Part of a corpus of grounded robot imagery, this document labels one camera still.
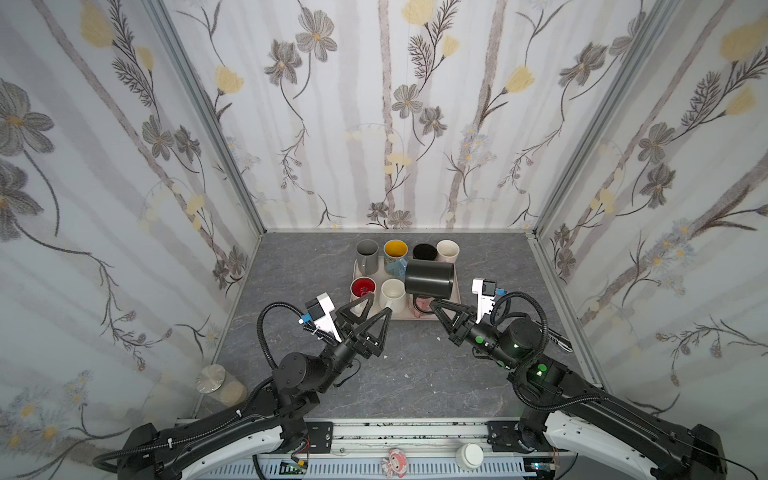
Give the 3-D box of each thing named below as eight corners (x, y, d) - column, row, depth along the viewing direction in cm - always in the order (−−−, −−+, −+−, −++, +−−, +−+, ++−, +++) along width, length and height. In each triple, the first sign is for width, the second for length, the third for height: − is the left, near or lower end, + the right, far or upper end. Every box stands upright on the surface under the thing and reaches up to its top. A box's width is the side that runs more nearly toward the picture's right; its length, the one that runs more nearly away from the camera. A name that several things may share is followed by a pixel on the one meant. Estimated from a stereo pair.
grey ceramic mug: (363, 280, 107) (362, 260, 98) (355, 263, 112) (353, 243, 103) (383, 273, 109) (383, 253, 100) (374, 256, 114) (373, 236, 105)
